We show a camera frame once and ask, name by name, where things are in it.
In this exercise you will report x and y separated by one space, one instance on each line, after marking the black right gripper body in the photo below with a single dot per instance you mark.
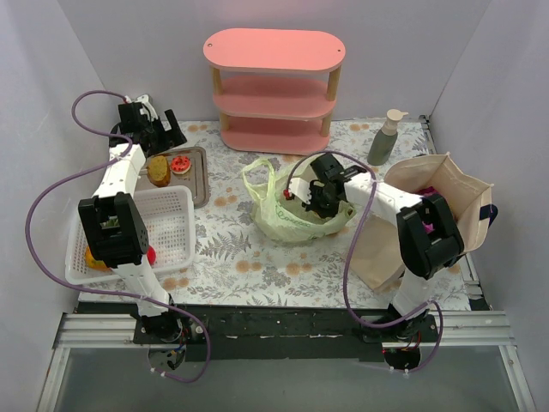
322 199

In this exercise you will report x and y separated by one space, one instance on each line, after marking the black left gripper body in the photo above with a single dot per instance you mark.
159 135

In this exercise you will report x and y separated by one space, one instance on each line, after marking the yellow toy madeleine cake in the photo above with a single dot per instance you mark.
159 171

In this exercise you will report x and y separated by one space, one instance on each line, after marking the red frosted toy donut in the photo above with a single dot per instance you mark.
180 164

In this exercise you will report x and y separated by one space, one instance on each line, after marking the green plastic grocery bag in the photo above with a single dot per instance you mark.
286 220

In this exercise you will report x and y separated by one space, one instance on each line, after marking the beige canvas tote bag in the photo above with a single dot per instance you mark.
376 259

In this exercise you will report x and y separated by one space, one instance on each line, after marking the red toy apple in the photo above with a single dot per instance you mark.
151 255

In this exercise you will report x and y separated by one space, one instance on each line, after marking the toy pineapple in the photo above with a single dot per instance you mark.
93 263

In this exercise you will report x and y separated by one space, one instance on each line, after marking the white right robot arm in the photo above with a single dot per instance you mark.
427 235

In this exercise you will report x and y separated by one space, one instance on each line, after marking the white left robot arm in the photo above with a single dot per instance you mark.
117 236

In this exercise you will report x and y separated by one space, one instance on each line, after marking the stainless steel tray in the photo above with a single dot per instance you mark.
196 179

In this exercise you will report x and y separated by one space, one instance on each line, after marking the grey pump soap bottle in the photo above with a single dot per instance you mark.
384 141

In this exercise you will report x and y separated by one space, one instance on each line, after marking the white plastic basket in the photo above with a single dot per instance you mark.
169 216

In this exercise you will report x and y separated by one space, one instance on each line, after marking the floral patterned table mat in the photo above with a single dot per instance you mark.
236 264

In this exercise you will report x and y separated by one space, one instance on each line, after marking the pink three-tier shelf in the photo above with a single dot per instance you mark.
275 89

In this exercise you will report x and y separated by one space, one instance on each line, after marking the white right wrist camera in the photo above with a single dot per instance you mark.
299 188

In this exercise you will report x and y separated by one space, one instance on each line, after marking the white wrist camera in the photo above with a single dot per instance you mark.
147 106
299 188

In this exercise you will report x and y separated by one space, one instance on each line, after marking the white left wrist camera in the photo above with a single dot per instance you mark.
147 106

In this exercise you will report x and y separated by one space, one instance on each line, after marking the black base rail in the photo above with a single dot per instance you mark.
279 333

